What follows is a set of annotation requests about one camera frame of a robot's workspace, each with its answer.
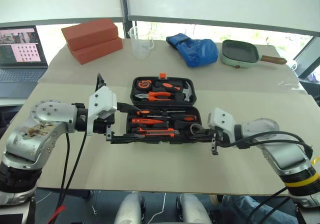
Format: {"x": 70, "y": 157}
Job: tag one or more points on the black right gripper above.
{"x": 208, "y": 136}

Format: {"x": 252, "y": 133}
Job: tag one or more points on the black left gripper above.
{"x": 102, "y": 126}

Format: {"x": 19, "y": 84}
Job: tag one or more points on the black electrical tape roll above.
{"x": 190, "y": 129}

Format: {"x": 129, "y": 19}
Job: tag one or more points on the orange black long screwdriver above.
{"x": 187, "y": 118}

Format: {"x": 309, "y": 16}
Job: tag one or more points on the black plastic tool case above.
{"x": 162, "y": 139}

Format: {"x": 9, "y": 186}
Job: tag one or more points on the orange black utility knife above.
{"x": 160, "y": 133}

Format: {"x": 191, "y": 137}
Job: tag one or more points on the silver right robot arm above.
{"x": 260, "y": 129}

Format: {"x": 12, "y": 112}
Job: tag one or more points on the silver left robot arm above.
{"x": 50, "y": 114}

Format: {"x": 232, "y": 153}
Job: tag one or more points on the orange black slim screwdriver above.
{"x": 142, "y": 112}

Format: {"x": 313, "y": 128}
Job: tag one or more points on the orange black tape measure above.
{"x": 143, "y": 84}

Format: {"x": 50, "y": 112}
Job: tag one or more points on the short orange black screwdriver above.
{"x": 166, "y": 85}

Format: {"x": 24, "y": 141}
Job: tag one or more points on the clear plastic measuring cup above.
{"x": 141, "y": 50}

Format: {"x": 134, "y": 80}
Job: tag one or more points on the silver rounded robot leg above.
{"x": 127, "y": 211}
{"x": 192, "y": 211}

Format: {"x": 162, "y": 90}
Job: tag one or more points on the red foam brick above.
{"x": 100, "y": 51}
{"x": 87, "y": 34}

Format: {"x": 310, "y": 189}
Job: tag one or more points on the blue boxing glove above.
{"x": 200, "y": 52}

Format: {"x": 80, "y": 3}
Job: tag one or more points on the blue denim fabric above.
{"x": 250, "y": 209}

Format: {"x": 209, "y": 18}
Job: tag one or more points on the green square frying pan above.
{"x": 237, "y": 51}

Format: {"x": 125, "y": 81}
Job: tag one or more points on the grey laptop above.
{"x": 22, "y": 46}

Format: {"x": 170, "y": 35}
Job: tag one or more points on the dark monitor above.
{"x": 310, "y": 61}

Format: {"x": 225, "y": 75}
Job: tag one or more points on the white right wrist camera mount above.
{"x": 220, "y": 119}

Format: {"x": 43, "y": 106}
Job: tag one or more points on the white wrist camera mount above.
{"x": 102, "y": 99}
{"x": 220, "y": 119}

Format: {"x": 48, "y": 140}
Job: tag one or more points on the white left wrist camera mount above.
{"x": 102, "y": 99}

